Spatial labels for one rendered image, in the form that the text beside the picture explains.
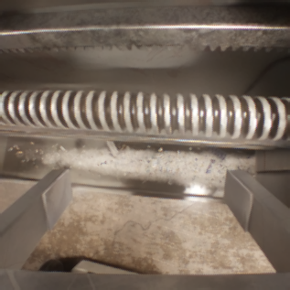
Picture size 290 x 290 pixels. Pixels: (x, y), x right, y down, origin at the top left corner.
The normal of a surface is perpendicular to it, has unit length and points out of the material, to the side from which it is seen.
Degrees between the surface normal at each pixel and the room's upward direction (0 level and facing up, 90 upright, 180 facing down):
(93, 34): 90
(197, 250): 0
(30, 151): 0
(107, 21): 0
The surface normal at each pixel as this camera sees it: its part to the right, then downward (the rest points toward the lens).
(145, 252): -0.13, -0.15
